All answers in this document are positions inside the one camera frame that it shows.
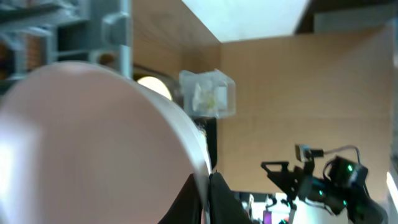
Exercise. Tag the clear plastic bin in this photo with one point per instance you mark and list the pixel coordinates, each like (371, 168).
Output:
(222, 85)

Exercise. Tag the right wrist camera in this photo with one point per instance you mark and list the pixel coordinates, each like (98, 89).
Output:
(304, 153)

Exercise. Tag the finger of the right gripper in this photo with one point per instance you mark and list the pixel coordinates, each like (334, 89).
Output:
(284, 179)

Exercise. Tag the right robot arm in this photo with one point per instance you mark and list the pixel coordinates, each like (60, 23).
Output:
(344, 188)

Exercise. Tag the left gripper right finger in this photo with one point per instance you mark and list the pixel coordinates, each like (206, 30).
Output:
(224, 208)

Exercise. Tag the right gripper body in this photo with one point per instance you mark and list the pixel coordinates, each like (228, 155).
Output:
(319, 193)

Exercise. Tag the yellow round plate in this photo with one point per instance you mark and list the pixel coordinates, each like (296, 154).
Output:
(156, 85)

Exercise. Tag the white small bowl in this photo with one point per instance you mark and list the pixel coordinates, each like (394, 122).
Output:
(82, 144)

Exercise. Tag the grey dishwasher rack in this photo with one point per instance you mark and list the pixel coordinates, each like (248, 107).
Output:
(38, 33)

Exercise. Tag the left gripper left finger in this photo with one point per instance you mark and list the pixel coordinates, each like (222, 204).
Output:
(187, 207)

